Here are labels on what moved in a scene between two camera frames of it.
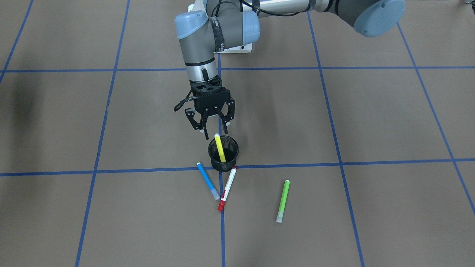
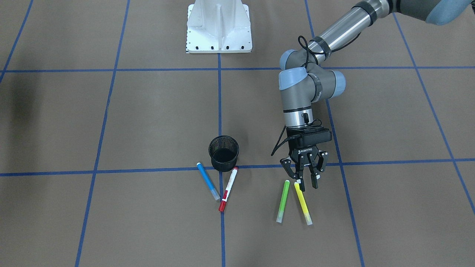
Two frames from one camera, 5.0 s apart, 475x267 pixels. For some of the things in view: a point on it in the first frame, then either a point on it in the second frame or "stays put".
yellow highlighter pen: [220, 147] to [303, 204]
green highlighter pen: [283, 202] stays put
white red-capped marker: [221, 205] stays put
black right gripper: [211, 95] to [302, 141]
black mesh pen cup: [230, 149] stays put
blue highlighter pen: [209, 182] stays put
